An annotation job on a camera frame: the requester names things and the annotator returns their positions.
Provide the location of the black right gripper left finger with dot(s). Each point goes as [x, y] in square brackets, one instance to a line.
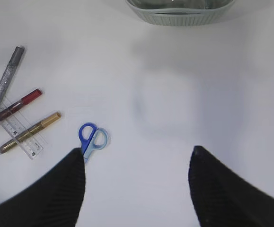
[54, 200]

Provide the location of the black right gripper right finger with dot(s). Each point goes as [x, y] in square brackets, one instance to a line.
[221, 198]

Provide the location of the gold glitter pen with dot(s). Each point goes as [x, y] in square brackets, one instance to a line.
[26, 138]

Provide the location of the clear plastic ruler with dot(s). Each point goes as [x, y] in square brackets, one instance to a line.
[17, 123]

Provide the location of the red glitter pen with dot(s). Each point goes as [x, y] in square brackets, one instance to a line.
[15, 107]

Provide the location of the silver glitter pen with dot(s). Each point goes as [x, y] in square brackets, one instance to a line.
[10, 70]

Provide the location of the green woven plastic basket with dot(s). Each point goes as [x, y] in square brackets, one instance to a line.
[180, 12]

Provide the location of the blue scissors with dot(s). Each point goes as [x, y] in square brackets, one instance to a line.
[88, 145]

